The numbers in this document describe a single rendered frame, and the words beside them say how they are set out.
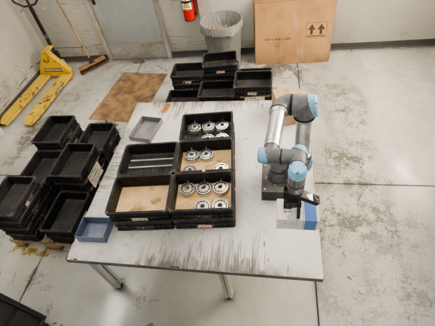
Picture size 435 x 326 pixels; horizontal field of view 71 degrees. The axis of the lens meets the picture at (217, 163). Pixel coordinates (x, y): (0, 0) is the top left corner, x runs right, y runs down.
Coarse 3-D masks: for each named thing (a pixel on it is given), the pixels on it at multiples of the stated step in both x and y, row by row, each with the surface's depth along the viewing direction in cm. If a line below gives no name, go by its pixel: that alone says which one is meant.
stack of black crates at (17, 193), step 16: (16, 176) 267; (32, 176) 264; (0, 192) 262; (16, 192) 268; (32, 192) 262; (48, 192) 279; (0, 208) 258; (16, 208) 244; (32, 208) 262; (48, 208) 280; (0, 224) 255; (16, 224) 251; (32, 224) 262; (32, 240) 273
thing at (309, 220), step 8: (280, 200) 154; (280, 208) 151; (304, 208) 149; (312, 208) 149; (280, 216) 148; (304, 216) 147; (312, 216) 146; (280, 224) 151; (288, 224) 150; (304, 224) 148; (312, 224) 147
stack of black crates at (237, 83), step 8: (240, 72) 332; (248, 72) 330; (256, 72) 329; (264, 72) 328; (272, 72) 322; (240, 80) 338; (248, 80) 336; (256, 80) 334; (264, 80) 333; (272, 80) 313; (240, 88) 313; (248, 88) 312; (256, 88) 310; (264, 88) 309; (272, 88) 323; (248, 96) 320
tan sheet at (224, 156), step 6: (222, 150) 225; (228, 150) 224; (216, 156) 222; (222, 156) 221; (228, 156) 220; (186, 162) 221; (198, 162) 220; (204, 162) 219; (210, 162) 218; (216, 162) 217; (222, 162) 217; (228, 162) 216; (198, 168) 216; (204, 168) 215; (210, 168) 215
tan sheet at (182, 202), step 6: (180, 186) 207; (180, 192) 204; (228, 192) 199; (180, 198) 201; (186, 198) 200; (192, 198) 200; (198, 198) 199; (204, 198) 199; (210, 198) 198; (216, 198) 197; (222, 198) 197; (228, 198) 196; (180, 204) 197; (186, 204) 197; (192, 204) 196; (210, 204) 195
